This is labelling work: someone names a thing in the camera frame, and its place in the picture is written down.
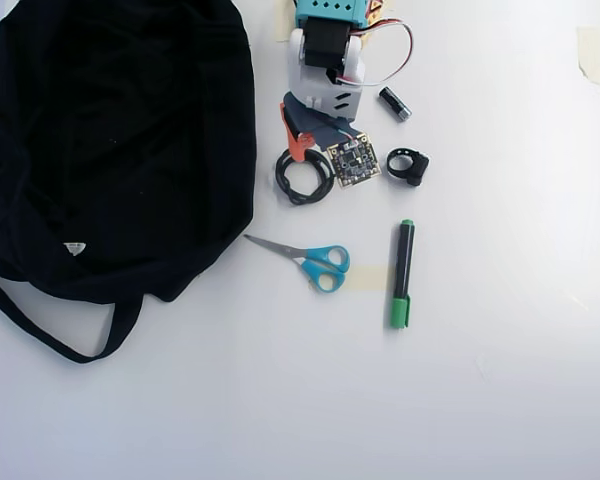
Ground black strap ring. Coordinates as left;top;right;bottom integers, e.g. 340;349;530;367
384;146;430;189

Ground wide beige masking tape piece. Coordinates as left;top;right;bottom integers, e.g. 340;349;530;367
575;24;600;87

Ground black braided cable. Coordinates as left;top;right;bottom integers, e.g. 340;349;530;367
274;147;339;207

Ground black fabric bag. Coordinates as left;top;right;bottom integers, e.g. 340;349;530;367
0;0;259;365

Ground green and black marker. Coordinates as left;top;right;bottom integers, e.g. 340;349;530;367
388;218;417;330

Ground short beige masking tape strip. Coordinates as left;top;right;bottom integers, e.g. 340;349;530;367
347;266;391;294

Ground camera circuit board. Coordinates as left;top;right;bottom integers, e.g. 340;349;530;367
327;133;383;190

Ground blue handled scissors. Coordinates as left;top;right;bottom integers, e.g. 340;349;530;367
243;233;352;295

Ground narrow beige masking tape piece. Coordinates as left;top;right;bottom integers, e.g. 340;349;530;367
274;0;297;43

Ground black cylindrical battery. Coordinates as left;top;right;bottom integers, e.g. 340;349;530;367
378;86;412;123

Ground white and red servo wire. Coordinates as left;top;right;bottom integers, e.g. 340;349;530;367
339;17;416;87

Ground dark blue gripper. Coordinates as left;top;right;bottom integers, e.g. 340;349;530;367
278;92;366;164

